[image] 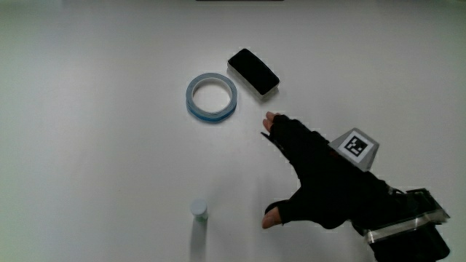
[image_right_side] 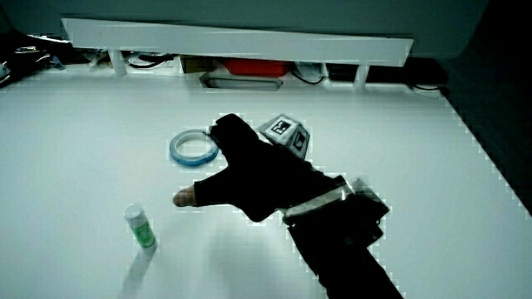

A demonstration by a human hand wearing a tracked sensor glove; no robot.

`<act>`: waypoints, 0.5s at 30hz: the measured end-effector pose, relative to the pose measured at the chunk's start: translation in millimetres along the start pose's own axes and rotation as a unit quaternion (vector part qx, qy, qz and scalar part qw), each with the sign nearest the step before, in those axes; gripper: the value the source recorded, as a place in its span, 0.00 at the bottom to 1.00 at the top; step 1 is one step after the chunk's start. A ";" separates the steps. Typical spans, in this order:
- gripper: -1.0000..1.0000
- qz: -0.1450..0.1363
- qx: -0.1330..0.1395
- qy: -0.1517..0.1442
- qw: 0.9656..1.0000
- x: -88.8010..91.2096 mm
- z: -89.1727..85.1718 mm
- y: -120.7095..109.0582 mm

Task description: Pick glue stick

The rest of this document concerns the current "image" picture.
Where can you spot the person's right hand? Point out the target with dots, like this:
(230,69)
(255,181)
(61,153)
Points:
(320,182)

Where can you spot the white-capped glue stick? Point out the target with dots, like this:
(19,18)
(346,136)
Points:
(199,209)

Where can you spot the person's right forearm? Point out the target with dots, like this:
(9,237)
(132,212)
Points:
(407,225)

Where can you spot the black whiteboard eraser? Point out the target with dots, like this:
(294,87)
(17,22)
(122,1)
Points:
(253,71)

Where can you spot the blue and white tape roll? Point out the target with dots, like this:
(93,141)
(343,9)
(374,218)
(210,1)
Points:
(192,95)

